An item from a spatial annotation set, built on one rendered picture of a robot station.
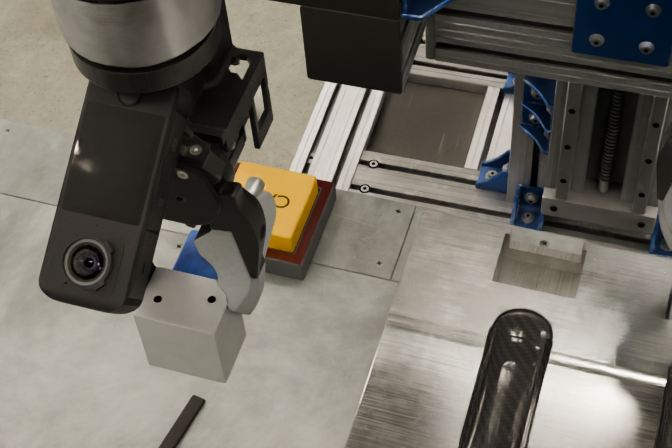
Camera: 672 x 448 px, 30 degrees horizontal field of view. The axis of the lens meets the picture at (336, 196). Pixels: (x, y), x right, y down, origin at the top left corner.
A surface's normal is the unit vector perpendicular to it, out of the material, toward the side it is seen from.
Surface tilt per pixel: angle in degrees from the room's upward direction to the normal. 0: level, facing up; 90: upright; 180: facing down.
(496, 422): 2
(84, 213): 31
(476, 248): 0
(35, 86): 0
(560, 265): 90
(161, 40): 90
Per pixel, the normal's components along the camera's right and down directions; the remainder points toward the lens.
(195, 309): -0.06, -0.63
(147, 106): -0.17, -0.14
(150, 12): 0.45, 0.68
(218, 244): -0.30, 0.75
